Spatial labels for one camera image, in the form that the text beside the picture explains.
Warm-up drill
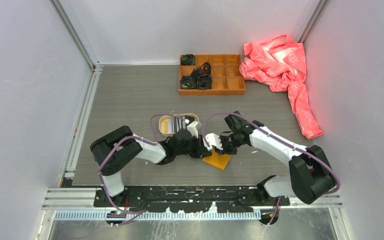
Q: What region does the dark rolled fabric bottom centre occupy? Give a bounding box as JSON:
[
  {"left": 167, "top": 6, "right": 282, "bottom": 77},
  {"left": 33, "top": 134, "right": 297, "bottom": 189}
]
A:
[{"left": 195, "top": 74, "right": 213, "bottom": 90}]

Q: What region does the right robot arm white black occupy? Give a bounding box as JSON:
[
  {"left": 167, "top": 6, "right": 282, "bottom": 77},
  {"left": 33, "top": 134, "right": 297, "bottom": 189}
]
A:
[{"left": 220, "top": 111, "right": 338, "bottom": 206}]

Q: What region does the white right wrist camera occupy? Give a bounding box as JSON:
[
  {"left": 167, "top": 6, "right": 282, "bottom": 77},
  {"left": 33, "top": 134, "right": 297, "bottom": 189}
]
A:
[{"left": 203, "top": 133, "right": 223, "bottom": 151}]

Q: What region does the dark rolled fabric bottom left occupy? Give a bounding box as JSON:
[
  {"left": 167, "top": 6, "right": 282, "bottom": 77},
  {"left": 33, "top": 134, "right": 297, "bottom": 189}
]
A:
[{"left": 179, "top": 75, "right": 195, "bottom": 90}]

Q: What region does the dark rolled fabric top left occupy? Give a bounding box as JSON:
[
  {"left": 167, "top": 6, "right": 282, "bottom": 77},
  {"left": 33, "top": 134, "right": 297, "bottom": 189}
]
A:
[{"left": 180, "top": 54, "right": 196, "bottom": 66}]

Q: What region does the orange leather card holder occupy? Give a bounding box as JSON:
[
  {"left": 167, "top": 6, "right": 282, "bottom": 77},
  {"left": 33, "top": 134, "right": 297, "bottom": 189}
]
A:
[{"left": 202, "top": 150, "right": 231, "bottom": 171}]

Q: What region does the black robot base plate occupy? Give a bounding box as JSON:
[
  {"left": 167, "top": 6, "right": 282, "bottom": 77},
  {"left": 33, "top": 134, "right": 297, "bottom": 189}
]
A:
[{"left": 112, "top": 185, "right": 277, "bottom": 213}]

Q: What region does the orange wooden compartment tray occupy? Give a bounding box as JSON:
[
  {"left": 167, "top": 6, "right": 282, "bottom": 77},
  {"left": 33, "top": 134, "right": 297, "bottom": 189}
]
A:
[{"left": 178, "top": 54, "right": 246, "bottom": 96}]

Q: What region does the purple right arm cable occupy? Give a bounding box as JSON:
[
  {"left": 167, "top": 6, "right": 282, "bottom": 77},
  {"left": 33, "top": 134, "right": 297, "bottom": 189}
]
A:
[{"left": 201, "top": 111, "right": 341, "bottom": 227}]

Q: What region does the beige oval card tray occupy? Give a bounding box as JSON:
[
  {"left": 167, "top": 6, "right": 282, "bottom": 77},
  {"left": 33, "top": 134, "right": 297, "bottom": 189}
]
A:
[{"left": 158, "top": 113, "right": 202, "bottom": 137}]

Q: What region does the pink crumpled cloth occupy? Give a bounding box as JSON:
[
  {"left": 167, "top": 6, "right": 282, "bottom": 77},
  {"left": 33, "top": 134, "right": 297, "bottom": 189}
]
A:
[{"left": 239, "top": 34, "right": 323, "bottom": 139}]

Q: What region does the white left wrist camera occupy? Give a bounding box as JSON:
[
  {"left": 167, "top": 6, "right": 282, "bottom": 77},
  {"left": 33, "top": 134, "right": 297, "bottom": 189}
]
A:
[{"left": 186, "top": 121, "right": 202, "bottom": 138}]

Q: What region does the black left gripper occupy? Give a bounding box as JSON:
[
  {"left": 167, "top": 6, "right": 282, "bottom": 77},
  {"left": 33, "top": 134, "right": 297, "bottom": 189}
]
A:
[{"left": 175, "top": 134, "right": 212, "bottom": 159}]

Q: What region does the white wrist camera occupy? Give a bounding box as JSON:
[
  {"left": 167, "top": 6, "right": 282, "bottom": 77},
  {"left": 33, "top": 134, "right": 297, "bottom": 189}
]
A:
[
  {"left": 203, "top": 133, "right": 223, "bottom": 151},
  {"left": 186, "top": 121, "right": 202, "bottom": 138}
]

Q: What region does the stack of credit cards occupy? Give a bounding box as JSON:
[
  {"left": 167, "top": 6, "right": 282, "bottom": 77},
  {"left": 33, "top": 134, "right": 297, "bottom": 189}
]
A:
[{"left": 159, "top": 115, "right": 195, "bottom": 134}]

